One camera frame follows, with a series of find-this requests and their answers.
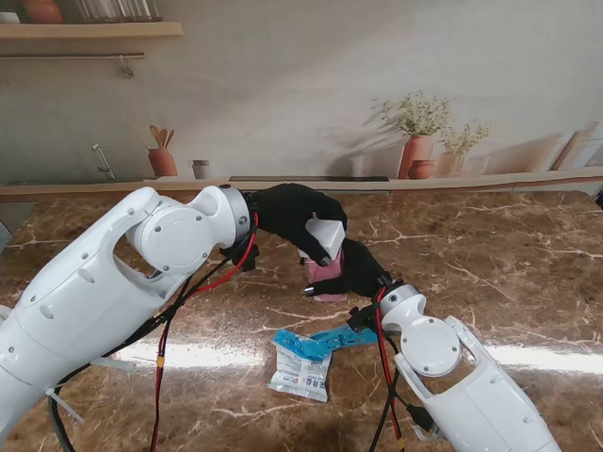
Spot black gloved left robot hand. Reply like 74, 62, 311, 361
242, 182, 349, 266

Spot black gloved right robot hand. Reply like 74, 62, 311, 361
302, 237, 395, 299

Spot clear bottle with pink seasoning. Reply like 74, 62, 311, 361
303, 244, 350, 303

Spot white square bottle cap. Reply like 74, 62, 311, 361
299, 217, 346, 261

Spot blue plastic bag clip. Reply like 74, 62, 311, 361
308, 323, 381, 352

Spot white blue printed salt bag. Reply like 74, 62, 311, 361
267, 329, 334, 404

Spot printed kitchen backdrop banner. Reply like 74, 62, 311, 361
0, 0, 603, 204

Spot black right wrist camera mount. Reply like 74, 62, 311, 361
346, 305, 381, 333

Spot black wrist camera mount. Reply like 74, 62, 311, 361
220, 244, 261, 273
346, 305, 381, 333

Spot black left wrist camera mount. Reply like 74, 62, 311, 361
220, 244, 261, 273

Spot red black right arm cables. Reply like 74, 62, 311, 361
367, 286, 442, 452

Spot red black arm cables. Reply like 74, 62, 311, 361
46, 211, 260, 452
367, 286, 442, 452

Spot red black left arm cables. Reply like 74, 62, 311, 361
46, 211, 260, 452

